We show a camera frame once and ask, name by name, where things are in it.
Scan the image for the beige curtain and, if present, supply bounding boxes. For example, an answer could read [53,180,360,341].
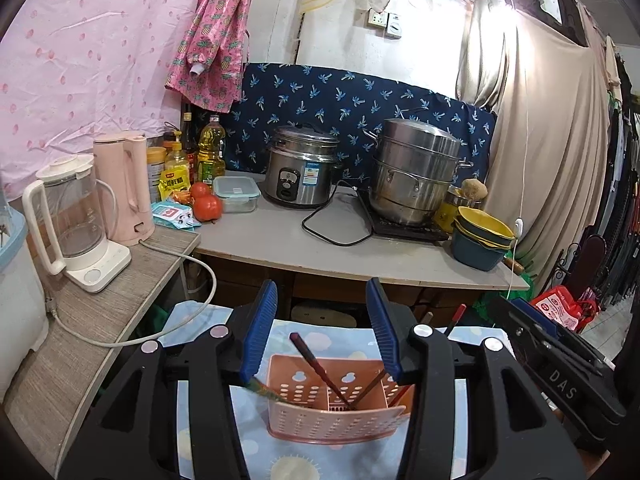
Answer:
[456,4,622,292]

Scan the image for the brown potato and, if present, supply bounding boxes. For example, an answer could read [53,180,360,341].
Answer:
[459,178,489,202]

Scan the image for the green chopstick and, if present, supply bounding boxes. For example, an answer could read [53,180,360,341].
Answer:
[244,376,274,402]

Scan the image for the black power cable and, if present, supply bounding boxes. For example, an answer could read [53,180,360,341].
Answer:
[301,179,374,248]

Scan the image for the navy leaf-print cloth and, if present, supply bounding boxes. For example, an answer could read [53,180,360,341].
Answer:
[224,62,499,187]

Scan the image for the green plastic bag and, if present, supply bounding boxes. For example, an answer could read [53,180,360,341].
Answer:
[472,292,512,332]

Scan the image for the clear food storage container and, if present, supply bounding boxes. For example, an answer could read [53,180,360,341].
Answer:
[212,175,262,214]

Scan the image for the steel rice cooker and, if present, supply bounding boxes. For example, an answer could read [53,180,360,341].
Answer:
[263,124,342,210]

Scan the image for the pink electric kettle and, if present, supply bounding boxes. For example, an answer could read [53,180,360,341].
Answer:
[92,130,157,247]

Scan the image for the thin white cable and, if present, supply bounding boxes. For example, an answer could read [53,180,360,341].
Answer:
[504,9,529,307]

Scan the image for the round wooden stool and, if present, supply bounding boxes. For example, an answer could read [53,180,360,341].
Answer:
[289,302,359,329]

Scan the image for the dark brown chopstick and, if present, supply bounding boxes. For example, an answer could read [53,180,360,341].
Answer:
[351,311,434,409]

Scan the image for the dark maroon chopstick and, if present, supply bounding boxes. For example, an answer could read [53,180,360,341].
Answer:
[289,332,355,409]

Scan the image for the black induction cooker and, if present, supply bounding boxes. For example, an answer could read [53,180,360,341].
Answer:
[356,192,452,243]

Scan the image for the pink perforated utensil basket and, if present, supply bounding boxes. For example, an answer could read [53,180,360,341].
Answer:
[266,354,417,447]

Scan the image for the pink pineapple-print garment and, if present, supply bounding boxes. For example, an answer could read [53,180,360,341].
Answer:
[164,0,254,114]

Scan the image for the yellow-label sauce bottle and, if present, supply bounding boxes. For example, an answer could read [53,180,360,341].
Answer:
[164,132,192,187]

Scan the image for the white kettle power cord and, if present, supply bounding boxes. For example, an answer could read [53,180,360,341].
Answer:
[44,239,218,349]

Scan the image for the blue planet-print tablecloth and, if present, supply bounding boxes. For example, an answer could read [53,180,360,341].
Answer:
[159,302,507,480]

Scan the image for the stack of yellow-blue bowls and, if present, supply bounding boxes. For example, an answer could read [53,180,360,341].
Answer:
[451,205,517,272]

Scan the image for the yellow snack packet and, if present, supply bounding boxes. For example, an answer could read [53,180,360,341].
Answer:
[158,175,194,204]

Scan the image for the glass kettle with white base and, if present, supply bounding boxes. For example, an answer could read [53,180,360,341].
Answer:
[22,154,133,294]

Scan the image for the red plastic bag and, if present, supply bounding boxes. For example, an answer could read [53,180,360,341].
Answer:
[529,284,599,334]

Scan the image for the yellow metal pot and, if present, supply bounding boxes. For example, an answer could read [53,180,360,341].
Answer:
[433,187,482,234]

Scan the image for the yellow cooking oil bottle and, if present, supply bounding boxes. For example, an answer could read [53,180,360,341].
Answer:
[197,114,227,184]

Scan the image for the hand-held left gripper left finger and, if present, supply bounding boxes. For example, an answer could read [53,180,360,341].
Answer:
[60,279,279,480]

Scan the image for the dark soy sauce bottle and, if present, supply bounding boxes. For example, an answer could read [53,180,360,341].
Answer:
[179,104,199,184]

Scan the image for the stainless steel steamer pot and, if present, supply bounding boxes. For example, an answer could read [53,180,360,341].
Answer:
[363,117,474,227]

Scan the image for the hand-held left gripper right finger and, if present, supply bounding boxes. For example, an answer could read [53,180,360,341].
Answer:
[365,277,587,480]

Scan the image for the yellow tin can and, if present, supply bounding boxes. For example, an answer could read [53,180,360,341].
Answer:
[146,146,169,204]

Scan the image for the blue and white packet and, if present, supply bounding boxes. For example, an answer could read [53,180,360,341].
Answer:
[149,200,202,232]

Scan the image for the white and blue dish drainer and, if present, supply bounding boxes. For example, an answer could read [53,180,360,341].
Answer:
[0,204,50,397]

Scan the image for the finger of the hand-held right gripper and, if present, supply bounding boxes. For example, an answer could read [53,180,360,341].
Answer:
[487,295,609,377]

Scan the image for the hanging dark clothes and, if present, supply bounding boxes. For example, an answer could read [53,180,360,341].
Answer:
[589,35,640,312]

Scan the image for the pink spotted cloth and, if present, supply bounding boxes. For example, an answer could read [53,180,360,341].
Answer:
[0,0,212,202]

